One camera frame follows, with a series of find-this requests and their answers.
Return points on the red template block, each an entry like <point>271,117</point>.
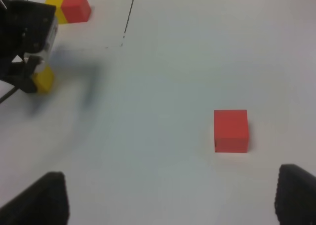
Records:
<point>76,11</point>

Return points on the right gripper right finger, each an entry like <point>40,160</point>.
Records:
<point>295,200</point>

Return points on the yellow template block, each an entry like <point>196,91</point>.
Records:
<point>59,12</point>

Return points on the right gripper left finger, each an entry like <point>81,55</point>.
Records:
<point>45,202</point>

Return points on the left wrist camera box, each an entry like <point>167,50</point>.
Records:
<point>45,53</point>

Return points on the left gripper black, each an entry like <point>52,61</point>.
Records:
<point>24,27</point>

